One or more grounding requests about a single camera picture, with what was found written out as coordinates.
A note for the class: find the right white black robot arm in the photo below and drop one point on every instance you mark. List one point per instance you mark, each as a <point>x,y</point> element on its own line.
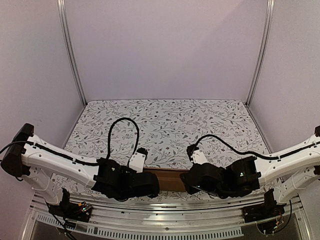
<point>253,171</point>

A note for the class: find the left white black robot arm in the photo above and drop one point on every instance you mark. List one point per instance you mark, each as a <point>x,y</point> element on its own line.
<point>30,158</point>

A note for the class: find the left aluminium frame post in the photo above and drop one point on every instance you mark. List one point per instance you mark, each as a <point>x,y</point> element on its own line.
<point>62,11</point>

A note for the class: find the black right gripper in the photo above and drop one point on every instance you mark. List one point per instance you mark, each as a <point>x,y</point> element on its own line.
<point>188,183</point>

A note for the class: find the right aluminium frame post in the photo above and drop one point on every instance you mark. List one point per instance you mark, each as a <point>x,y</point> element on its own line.
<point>262,51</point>

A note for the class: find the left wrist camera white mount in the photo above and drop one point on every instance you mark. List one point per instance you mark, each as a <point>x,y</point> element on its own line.
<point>137,160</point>

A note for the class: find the aluminium front rail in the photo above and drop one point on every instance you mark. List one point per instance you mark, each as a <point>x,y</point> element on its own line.
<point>177,216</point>

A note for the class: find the aluminium frame post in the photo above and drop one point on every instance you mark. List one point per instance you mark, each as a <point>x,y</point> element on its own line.
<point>262,51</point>
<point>62,11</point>

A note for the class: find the floral patterned table mat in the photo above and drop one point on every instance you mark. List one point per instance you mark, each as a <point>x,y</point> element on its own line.
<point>165,128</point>

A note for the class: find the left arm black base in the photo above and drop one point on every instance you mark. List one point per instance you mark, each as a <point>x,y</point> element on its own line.
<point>68,210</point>

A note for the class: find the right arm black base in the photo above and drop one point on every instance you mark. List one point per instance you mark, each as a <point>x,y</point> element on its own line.
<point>268,209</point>

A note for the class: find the brown cardboard box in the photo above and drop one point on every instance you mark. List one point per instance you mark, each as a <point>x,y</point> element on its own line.
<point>169,179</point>

